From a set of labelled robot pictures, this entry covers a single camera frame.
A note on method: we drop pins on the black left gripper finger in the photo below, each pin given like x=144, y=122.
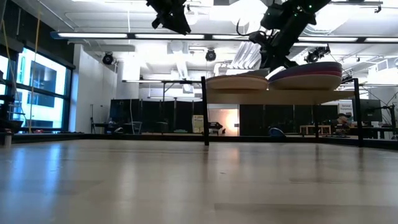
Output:
x=157, y=22
x=178, y=21

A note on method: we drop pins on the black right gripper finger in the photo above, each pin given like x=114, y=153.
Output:
x=280, y=63

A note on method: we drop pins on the purple plate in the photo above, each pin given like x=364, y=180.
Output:
x=311, y=69

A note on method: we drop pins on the pink plate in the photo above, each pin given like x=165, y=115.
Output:
x=311, y=74

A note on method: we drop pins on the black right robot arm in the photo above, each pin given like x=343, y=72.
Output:
x=292, y=25

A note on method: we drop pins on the long ceiling light strip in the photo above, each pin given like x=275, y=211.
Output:
x=168, y=36

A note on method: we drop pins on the black ceiling spotlight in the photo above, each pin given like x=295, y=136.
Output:
x=312, y=57
x=108, y=59
x=210, y=56

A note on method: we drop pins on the black room partition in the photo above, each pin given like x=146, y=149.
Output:
x=149, y=112
x=267, y=118

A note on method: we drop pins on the blue dome object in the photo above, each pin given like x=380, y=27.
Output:
x=276, y=133

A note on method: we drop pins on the low wooden bench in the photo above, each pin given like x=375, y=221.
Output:
x=315, y=126

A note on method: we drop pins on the white text sign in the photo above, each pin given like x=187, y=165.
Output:
x=345, y=107

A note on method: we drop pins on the person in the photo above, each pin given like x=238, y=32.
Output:
x=342, y=121

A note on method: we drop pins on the yellow poster sign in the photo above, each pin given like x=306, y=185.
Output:
x=197, y=124

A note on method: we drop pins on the black computer monitor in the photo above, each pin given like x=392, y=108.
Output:
x=371, y=110

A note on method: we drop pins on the black chair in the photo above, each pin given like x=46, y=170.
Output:
x=136, y=127

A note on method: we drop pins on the black boom stand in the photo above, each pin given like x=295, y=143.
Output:
x=393, y=115

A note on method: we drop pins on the black desk equipment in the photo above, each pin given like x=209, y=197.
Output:
x=6, y=124

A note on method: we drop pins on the tall black frame table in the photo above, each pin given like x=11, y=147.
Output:
x=174, y=82

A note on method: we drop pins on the black aluminium rig frame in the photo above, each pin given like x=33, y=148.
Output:
x=124, y=137

